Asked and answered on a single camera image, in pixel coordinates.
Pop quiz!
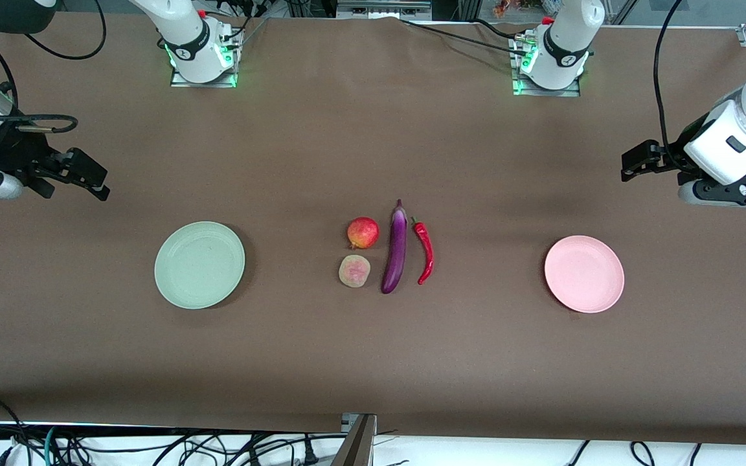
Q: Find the aluminium profile post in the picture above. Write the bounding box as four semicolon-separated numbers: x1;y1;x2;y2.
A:
331;413;378;466

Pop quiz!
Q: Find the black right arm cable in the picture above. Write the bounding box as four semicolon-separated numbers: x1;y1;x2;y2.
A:
0;0;108;134

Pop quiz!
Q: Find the aluminium frame bar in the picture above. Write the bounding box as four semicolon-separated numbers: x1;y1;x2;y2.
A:
336;0;433;20

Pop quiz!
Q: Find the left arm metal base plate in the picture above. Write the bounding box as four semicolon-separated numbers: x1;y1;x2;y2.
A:
512;72;581;98

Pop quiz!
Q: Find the pink peach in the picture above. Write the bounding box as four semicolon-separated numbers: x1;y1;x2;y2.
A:
338;254;372;287

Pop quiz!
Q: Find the pink plate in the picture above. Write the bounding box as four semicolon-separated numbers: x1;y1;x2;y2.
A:
544;235;625;314

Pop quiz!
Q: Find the brown table cloth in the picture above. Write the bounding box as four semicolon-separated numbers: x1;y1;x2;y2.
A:
0;12;746;447

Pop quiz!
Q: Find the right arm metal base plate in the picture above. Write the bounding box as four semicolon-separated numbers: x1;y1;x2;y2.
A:
170;65;239;89

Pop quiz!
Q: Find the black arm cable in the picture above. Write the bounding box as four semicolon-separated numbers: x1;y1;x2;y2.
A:
0;0;108;134
653;0;686;166

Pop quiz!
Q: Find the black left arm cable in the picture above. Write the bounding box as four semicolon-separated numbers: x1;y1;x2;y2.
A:
653;0;686;166

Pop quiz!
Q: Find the red apple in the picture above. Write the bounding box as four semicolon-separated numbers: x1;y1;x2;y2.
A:
347;217;380;250

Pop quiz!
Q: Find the red chili pepper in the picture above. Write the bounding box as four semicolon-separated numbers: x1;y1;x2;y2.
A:
411;217;435;285

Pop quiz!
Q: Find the black cable on cloth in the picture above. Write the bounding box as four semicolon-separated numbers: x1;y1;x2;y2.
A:
401;18;533;58

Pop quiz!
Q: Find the light green plate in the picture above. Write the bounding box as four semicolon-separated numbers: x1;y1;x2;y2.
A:
154;221;245;310

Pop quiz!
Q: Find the purple eggplant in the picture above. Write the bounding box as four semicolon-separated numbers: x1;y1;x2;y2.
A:
381;199;409;295

